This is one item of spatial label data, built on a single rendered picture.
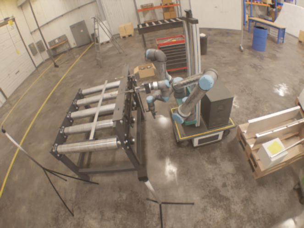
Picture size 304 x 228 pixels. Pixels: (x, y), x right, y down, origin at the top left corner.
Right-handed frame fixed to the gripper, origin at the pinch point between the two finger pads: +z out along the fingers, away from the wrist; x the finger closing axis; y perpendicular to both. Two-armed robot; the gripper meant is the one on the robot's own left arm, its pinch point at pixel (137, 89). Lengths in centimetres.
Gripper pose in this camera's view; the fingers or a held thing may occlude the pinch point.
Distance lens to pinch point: 161.8
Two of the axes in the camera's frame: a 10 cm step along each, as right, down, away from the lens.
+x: 1.9, 7.2, 6.7
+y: 0.6, 6.8, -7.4
